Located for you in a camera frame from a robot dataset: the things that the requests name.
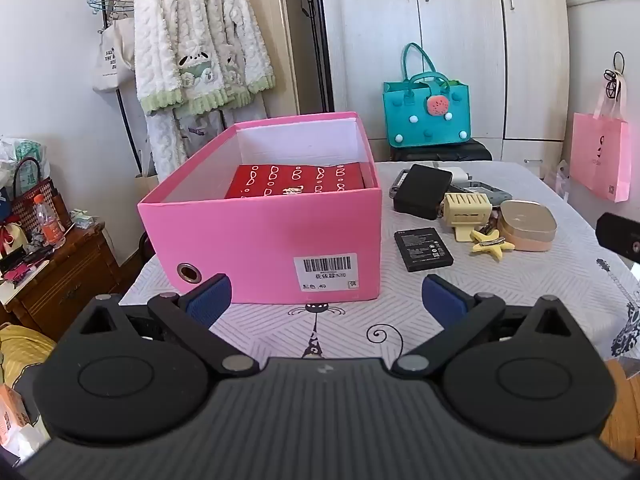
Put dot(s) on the orange drink bottle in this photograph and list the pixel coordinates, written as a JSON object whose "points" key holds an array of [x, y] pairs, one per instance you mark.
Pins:
{"points": [[49, 222]]}

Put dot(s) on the black battery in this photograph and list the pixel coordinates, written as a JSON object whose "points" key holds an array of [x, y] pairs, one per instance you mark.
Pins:
{"points": [[424, 250]]}

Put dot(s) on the gold square compact case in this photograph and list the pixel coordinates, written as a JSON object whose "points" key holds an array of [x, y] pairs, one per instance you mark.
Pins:
{"points": [[527, 225]]}

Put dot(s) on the black stool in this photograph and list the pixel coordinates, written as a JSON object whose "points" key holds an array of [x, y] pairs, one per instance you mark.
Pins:
{"points": [[450, 152]]}

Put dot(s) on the yellow star hair clip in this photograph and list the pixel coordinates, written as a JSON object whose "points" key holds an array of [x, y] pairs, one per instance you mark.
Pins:
{"points": [[492, 248]]}

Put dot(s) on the yellow blanket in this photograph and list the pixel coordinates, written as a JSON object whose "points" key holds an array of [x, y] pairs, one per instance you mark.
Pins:
{"points": [[22, 345]]}

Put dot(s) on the wooden nightstand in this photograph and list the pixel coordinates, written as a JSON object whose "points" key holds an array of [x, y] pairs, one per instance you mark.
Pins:
{"points": [[65, 285]]}

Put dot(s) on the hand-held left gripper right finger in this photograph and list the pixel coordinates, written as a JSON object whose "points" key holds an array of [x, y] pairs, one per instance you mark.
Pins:
{"points": [[444, 301]]}

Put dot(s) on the crumpled white plastic bag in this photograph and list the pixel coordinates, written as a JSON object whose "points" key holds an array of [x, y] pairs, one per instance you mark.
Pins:
{"points": [[22, 152]]}

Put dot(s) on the black tripod stand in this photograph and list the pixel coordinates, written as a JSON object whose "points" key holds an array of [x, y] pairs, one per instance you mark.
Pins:
{"points": [[317, 35]]}

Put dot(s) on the pink paper bag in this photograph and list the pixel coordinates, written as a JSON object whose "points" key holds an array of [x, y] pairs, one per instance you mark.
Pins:
{"points": [[600, 155]]}

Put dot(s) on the white wardrobe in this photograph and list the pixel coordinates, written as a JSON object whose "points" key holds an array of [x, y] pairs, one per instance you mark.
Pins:
{"points": [[450, 20]]}

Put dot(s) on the cream hair claw clip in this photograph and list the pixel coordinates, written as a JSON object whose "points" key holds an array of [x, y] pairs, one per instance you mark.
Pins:
{"points": [[467, 210]]}

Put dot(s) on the orange white carton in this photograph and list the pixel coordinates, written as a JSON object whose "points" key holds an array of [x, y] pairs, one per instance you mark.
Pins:
{"points": [[12, 410]]}

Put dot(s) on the cat print tablecloth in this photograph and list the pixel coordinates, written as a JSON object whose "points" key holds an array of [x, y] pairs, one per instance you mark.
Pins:
{"points": [[540, 290]]}

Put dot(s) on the white charger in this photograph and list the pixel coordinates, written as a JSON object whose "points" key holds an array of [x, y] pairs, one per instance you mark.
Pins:
{"points": [[460, 176]]}

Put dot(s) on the black coat rack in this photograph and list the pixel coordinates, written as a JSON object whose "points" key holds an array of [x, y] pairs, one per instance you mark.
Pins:
{"points": [[127, 120]]}

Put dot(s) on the white fluffy robe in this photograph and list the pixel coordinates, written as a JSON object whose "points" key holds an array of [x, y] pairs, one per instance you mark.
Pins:
{"points": [[200, 35]]}

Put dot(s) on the white canvas tote bag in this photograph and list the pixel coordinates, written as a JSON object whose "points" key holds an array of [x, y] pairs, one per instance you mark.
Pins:
{"points": [[112, 55]]}

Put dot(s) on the grey pocket router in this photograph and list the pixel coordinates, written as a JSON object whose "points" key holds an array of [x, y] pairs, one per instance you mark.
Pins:
{"points": [[492, 192]]}

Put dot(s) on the teal felt handbag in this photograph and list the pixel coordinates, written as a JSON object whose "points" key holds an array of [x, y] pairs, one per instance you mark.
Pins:
{"points": [[427, 115]]}

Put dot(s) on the black silicone case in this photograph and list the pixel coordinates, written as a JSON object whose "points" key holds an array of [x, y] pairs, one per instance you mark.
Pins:
{"points": [[422, 191]]}

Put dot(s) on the pink cardboard box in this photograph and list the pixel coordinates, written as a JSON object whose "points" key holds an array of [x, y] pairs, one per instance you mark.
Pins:
{"points": [[260, 245]]}

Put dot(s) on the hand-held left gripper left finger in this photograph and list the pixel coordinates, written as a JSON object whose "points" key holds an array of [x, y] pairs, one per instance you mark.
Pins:
{"points": [[210, 301]]}

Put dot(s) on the brown checkered handbag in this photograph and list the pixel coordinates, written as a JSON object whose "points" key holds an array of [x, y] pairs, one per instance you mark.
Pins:
{"points": [[37, 195]]}

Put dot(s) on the red patterned box liner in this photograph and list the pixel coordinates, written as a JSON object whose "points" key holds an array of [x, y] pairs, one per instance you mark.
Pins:
{"points": [[300, 180]]}

